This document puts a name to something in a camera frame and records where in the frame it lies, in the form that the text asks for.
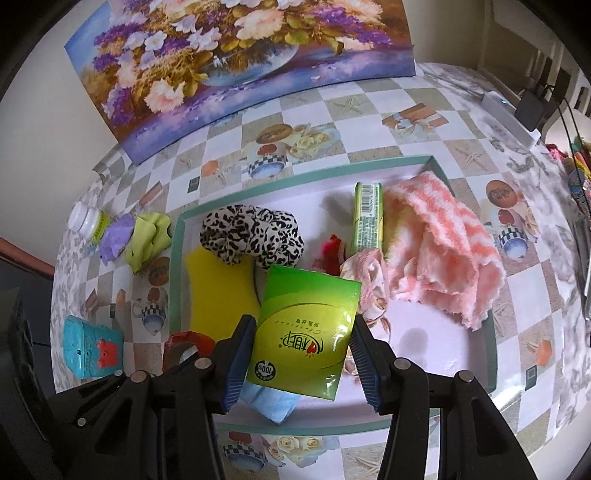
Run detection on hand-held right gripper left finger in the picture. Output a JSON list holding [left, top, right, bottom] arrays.
[[90, 315, 257, 480]]

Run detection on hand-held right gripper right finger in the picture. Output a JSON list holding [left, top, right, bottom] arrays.
[[349, 318, 527, 480]]

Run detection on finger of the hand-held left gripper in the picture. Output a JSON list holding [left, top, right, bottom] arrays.
[[48, 369, 134, 480]]

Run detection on blue face mask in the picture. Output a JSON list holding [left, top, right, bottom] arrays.
[[241, 383, 301, 424]]

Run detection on white tray with teal rim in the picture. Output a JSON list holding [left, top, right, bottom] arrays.
[[167, 154, 499, 437]]

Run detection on green tissue pack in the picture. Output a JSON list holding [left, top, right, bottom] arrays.
[[245, 264, 362, 400]]

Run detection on pink floral scrunchie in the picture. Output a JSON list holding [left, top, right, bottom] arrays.
[[339, 249, 393, 343]]

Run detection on red fluffy hair tie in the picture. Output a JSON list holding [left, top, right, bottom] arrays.
[[314, 234, 347, 273]]

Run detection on leopard print scrunchie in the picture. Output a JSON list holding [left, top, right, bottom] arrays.
[[199, 206, 305, 270]]

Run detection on pink white striped towel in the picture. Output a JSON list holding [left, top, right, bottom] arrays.
[[383, 172, 506, 331]]

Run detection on green gum pack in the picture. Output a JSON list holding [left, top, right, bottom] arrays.
[[349, 182, 385, 256]]

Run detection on turquoise box with red crab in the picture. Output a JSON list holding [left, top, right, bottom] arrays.
[[62, 315, 124, 380]]

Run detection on red hoop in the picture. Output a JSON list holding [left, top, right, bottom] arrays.
[[163, 330, 217, 374]]

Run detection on yellow sponge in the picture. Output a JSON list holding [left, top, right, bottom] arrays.
[[185, 246, 269, 343]]

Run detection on dark cabinet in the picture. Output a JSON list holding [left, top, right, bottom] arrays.
[[0, 258, 55, 356]]

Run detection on light green cloth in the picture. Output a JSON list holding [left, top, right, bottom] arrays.
[[124, 212, 173, 274]]

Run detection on purple cloth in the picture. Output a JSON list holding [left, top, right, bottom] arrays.
[[99, 213, 136, 264]]

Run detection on white bottle with green label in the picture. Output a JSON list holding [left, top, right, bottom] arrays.
[[68, 203, 116, 245]]

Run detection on checked printed tablecloth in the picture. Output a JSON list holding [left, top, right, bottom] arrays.
[[48, 60, 591, 480]]

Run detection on dark flat device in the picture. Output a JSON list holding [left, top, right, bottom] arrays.
[[573, 217, 591, 322]]

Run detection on colourful plastic items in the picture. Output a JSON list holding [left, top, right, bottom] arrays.
[[547, 136, 591, 214]]

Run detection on white power strip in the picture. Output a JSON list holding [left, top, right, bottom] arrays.
[[480, 91, 544, 148]]

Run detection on floral painting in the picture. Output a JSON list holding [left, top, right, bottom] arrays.
[[64, 0, 416, 165]]

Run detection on black cable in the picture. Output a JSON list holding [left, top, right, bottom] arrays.
[[551, 83, 591, 153]]

